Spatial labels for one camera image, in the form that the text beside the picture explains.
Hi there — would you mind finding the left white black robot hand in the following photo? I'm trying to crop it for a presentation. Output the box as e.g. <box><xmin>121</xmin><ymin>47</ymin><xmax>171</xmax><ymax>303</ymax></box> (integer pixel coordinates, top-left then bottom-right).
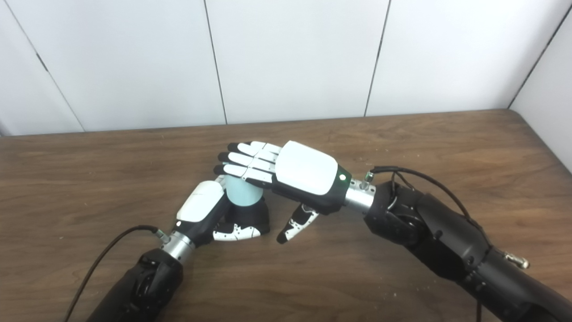
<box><xmin>172</xmin><ymin>175</ymin><xmax>262</xmax><ymax>248</ymax></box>

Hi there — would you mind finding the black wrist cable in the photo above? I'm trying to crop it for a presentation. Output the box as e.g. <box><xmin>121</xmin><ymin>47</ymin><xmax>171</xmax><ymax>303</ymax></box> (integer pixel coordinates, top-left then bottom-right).
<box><xmin>364</xmin><ymin>166</ymin><xmax>493</xmax><ymax>246</ymax></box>
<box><xmin>63</xmin><ymin>225</ymin><xmax>172</xmax><ymax>322</ymax></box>

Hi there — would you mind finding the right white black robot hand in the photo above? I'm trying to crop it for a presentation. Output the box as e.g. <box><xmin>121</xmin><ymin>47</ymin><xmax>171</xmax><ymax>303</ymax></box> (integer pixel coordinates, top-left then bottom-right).
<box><xmin>213</xmin><ymin>140</ymin><xmax>352</xmax><ymax>245</ymax></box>

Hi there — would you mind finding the light-blue short hose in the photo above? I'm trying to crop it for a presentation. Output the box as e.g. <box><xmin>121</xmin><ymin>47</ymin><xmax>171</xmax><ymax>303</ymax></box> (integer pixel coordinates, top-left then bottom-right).
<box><xmin>222</xmin><ymin>174</ymin><xmax>264</xmax><ymax>208</ymax></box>

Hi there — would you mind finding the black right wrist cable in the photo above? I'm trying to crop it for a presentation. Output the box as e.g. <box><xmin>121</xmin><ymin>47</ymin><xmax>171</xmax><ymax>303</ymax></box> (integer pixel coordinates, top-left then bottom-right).
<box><xmin>364</xmin><ymin>166</ymin><xmax>493</xmax><ymax>246</ymax></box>

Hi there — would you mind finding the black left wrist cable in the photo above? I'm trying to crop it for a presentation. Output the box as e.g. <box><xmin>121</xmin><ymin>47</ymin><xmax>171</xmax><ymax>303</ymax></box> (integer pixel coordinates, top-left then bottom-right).
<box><xmin>63</xmin><ymin>225</ymin><xmax>172</xmax><ymax>322</ymax></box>

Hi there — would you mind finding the black funnel-shaped nozzle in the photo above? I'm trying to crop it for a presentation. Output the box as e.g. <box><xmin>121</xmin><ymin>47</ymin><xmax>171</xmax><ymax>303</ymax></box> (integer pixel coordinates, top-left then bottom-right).
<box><xmin>221</xmin><ymin>197</ymin><xmax>271</xmax><ymax>237</ymax></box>

